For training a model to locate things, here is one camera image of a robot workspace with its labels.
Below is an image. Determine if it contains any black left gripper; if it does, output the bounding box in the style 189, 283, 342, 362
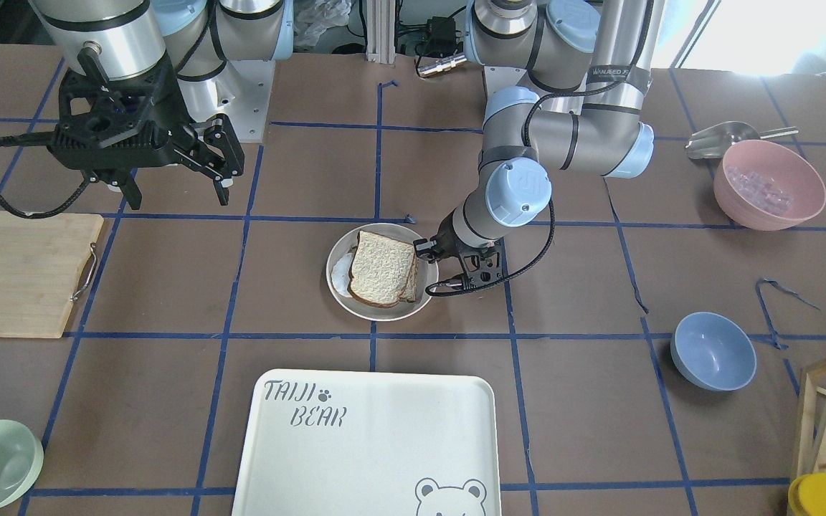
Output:
413, 211, 495, 262

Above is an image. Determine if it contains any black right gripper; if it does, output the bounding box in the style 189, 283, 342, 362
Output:
46, 61, 245, 210

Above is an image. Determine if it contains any cream round plate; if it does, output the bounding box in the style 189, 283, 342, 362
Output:
324, 223, 439, 321

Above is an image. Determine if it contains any bread slice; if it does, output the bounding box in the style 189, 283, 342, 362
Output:
348, 231, 415, 308
399, 252, 419, 303

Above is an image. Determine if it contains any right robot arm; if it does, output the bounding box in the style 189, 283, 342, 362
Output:
32, 1, 294, 209

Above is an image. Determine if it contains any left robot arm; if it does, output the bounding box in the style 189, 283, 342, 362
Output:
415, 1, 663, 262

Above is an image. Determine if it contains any bread slice on plate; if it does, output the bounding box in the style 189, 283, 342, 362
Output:
399, 252, 419, 303

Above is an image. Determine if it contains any wooden cutting board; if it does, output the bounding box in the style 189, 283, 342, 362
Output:
0, 210, 104, 339

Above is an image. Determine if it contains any cream bear tray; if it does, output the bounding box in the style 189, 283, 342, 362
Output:
232, 369, 503, 515

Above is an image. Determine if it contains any blue bowl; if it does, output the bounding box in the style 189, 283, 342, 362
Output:
670, 312, 757, 392

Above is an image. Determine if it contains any metal scoop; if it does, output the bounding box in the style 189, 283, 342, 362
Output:
685, 121, 799, 160

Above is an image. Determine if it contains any pink bowl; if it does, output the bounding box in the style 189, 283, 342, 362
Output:
713, 140, 826, 231

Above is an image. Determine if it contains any yellow mug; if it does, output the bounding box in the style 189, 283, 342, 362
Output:
787, 472, 826, 515

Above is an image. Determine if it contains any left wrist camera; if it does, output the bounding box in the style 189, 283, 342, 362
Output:
457, 244, 504, 291

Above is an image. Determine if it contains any aluminium frame post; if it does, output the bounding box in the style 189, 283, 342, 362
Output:
364, 1, 399, 66

